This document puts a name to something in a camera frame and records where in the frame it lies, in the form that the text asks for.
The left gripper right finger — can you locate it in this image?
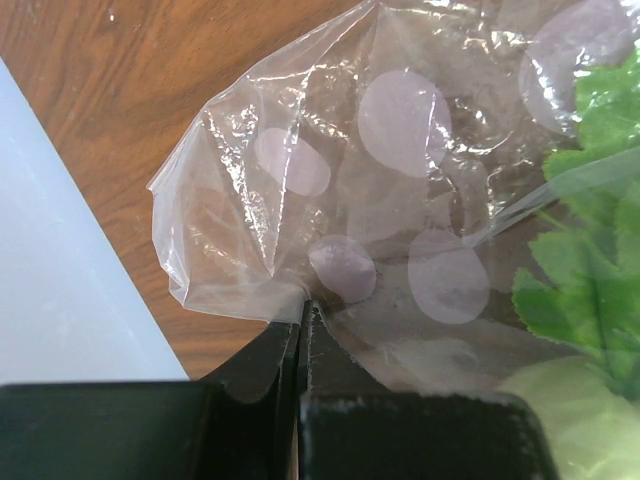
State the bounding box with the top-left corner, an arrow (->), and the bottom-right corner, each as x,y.
297,301 -> 559,479

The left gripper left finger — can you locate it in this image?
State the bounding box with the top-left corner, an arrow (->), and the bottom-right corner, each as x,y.
1,321 -> 300,479

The clear zip top bag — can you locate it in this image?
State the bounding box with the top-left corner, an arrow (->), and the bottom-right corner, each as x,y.
146,0 -> 640,480

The fake corn cob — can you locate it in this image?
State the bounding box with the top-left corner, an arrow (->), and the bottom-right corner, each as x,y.
500,356 -> 639,480

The green fake vegetable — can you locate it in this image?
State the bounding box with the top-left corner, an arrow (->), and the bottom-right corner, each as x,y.
512,49 -> 639,400

